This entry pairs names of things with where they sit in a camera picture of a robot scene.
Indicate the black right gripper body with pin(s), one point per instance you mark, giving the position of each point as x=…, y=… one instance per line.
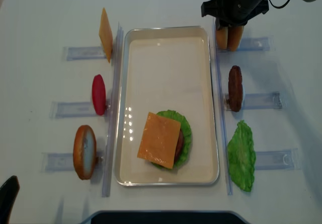
x=232, y=13

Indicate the sesame top bun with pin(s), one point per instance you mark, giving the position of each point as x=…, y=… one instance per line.
x=222, y=38

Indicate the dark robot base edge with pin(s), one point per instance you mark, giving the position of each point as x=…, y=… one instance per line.
x=165, y=217

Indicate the standing brown meat patty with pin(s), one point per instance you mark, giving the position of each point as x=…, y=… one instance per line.
x=235, y=89

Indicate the lettuce leaf in burger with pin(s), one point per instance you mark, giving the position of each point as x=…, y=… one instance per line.
x=187, y=132

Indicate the standing cheese slice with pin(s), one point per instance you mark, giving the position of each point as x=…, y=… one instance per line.
x=105, y=34

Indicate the standing green lettuce leaf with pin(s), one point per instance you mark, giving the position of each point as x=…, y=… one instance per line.
x=242, y=157

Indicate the meat patty in burger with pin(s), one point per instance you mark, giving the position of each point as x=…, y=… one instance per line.
x=179, y=146

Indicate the cheese slice on burger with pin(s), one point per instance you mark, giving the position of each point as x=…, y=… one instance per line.
x=159, y=140

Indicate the clear holder under lettuce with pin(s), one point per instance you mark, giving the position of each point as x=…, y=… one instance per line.
x=277, y=160

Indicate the standing red tomato slice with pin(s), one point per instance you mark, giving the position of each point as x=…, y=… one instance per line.
x=99, y=95

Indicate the clear holder under tomato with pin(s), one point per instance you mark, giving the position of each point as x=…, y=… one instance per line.
x=60, y=110

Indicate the clear holder under buns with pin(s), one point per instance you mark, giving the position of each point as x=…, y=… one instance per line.
x=255, y=44

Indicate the clear holder under patty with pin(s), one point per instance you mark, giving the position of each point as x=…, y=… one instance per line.
x=262, y=101

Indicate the white rectangular metal tray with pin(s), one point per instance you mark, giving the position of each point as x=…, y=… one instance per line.
x=166, y=69

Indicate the standing bun with grey face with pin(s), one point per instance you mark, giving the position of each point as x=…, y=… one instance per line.
x=84, y=152

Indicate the clear holder under bun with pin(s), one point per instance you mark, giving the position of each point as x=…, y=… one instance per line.
x=57, y=162

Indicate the black left gripper tip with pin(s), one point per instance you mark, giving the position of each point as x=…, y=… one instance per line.
x=9, y=191

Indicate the right clear acrylic rail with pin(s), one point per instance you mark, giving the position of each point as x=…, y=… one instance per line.
x=221, y=112

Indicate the clear acrylic rail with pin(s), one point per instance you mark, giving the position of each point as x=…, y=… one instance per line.
x=221, y=112
x=113, y=112

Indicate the left clear acrylic rail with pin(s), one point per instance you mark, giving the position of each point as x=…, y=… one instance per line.
x=113, y=112

